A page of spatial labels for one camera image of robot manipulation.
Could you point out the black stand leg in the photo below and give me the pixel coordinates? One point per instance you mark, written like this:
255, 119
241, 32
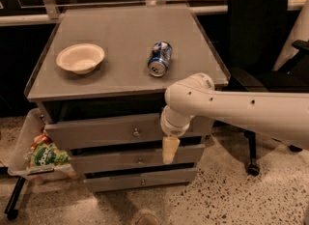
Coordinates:
10, 211

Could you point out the blue soda can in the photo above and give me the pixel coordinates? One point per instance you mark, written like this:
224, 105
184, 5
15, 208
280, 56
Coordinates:
159, 61

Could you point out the white paper bowl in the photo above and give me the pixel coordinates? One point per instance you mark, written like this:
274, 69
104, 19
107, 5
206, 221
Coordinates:
80, 58

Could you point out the black office chair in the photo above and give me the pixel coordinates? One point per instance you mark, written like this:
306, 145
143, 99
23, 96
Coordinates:
271, 102

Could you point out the grey drawer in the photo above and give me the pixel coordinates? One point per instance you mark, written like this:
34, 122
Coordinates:
106, 131
149, 179
135, 159

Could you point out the grey middle drawer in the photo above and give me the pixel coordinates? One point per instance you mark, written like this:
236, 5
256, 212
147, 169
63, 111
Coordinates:
135, 159

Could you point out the grey drawer cabinet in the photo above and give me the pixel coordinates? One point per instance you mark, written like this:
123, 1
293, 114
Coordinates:
122, 84

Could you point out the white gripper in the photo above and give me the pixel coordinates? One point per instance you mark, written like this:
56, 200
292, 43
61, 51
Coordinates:
171, 128

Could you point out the grey top drawer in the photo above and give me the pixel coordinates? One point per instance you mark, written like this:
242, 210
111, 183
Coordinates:
106, 131

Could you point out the metal wall rail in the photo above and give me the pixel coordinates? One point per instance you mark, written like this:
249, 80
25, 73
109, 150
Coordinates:
17, 20

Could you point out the green snack bag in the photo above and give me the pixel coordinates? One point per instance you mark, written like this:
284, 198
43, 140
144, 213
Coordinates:
45, 152

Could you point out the clear plastic side bin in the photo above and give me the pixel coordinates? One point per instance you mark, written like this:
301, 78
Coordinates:
19, 162

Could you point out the grey bottom drawer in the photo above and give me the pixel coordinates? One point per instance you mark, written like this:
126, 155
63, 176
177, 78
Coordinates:
149, 179

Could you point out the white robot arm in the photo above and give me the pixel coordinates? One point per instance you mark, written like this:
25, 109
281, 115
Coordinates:
196, 96

